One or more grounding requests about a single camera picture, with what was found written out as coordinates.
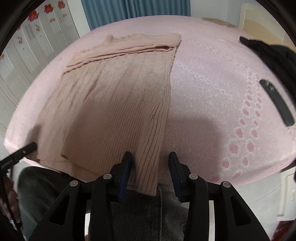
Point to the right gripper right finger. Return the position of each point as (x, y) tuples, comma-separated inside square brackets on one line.
[(233, 218)]

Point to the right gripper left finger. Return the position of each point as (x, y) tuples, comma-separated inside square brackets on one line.
[(65, 220)]

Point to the pink knit sweater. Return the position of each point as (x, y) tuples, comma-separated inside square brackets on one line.
[(111, 98)]

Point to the person's left hand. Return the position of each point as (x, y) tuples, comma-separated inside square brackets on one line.
[(12, 199)]

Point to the pink bed sheet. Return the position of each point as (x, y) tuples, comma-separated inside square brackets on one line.
[(221, 122)]

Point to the black smartphone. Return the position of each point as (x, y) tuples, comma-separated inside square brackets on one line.
[(278, 101)]

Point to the white wardrobe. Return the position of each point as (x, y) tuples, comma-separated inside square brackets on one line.
[(46, 32)]

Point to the black puffer jacket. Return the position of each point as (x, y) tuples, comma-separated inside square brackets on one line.
[(279, 59)]

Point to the blue curtain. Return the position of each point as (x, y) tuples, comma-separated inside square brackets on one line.
[(102, 12)]

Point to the cream wooden headboard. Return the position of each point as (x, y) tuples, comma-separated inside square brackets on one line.
[(260, 24)]

